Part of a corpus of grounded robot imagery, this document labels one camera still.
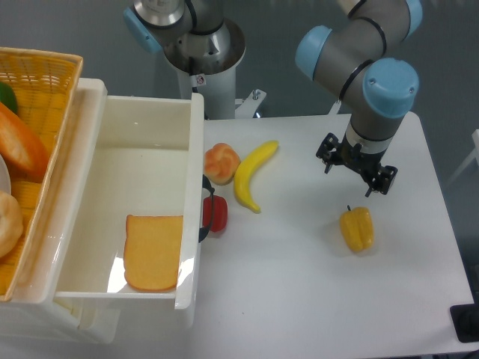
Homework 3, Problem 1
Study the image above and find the white top drawer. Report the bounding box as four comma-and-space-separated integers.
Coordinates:
56, 93, 207, 329

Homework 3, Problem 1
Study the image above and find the red bell pepper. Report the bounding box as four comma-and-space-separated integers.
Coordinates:
203, 195, 228, 233

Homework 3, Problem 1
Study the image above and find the yellow woven basket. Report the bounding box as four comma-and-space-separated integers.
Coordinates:
1, 47, 83, 302

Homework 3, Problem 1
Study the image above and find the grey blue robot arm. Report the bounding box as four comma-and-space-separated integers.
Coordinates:
123, 1, 423, 194

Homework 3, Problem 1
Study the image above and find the black device at edge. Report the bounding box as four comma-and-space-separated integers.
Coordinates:
450, 304, 478, 343

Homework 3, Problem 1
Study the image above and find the yellow banana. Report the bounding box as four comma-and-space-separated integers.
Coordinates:
234, 140, 279, 213

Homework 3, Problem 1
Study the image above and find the toast bread slice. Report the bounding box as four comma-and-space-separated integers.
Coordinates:
123, 215, 183, 292

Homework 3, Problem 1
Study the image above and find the yellow bell pepper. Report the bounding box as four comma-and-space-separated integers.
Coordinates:
339, 206, 375, 253

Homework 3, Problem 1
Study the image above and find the white drawer cabinet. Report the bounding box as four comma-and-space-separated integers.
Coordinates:
1, 79, 119, 343

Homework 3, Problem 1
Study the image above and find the orange baguette bread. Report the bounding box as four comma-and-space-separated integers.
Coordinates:
1, 103, 49, 182

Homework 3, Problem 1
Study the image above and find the white frame at right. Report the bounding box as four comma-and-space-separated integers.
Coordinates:
445, 129, 479, 187

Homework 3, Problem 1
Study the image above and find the pale round bun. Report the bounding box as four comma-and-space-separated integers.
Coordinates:
1, 191, 23, 257

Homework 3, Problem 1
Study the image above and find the green vegetable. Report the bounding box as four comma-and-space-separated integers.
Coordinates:
0, 82, 18, 114

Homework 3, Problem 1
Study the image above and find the round bread roll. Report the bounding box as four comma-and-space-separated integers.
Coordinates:
204, 143, 241, 185

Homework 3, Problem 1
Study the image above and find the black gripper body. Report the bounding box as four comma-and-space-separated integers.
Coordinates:
316, 132, 397, 194

